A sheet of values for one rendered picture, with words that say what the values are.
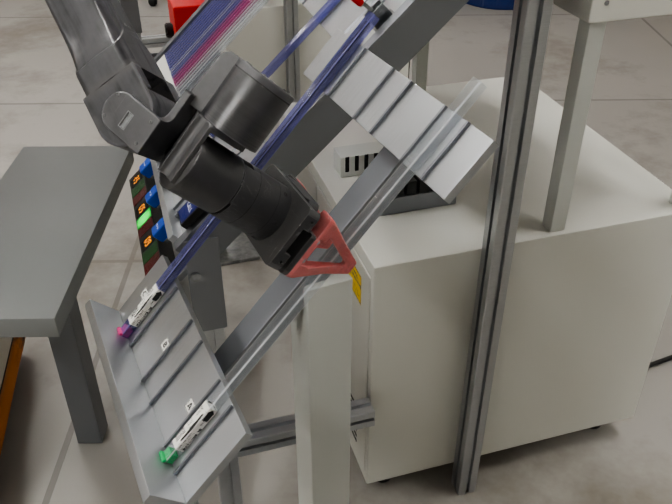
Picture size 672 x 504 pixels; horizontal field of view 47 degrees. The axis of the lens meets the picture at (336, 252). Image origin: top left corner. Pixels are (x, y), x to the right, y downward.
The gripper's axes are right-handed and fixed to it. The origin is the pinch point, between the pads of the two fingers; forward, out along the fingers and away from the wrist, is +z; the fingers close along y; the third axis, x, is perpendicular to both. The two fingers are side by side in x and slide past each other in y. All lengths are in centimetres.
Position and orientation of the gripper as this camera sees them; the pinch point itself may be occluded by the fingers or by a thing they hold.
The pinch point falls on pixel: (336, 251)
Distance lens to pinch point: 76.5
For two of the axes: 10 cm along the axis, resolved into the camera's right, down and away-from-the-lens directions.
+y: -4.1, -4.9, 7.7
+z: 6.7, 4.1, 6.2
